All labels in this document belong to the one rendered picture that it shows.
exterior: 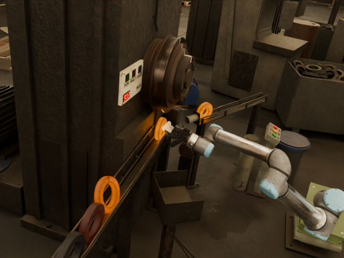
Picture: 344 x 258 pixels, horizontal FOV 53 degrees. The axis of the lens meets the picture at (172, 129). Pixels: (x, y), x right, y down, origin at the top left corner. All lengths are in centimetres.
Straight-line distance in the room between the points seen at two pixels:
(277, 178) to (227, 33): 315
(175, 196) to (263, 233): 105
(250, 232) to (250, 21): 284
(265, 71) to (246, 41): 46
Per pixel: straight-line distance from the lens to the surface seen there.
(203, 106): 265
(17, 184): 261
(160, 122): 221
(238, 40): 479
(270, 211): 301
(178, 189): 198
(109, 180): 175
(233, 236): 268
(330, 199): 246
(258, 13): 466
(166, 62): 192
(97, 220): 171
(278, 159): 201
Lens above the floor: 182
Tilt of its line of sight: 28 degrees down
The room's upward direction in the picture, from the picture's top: 8 degrees clockwise
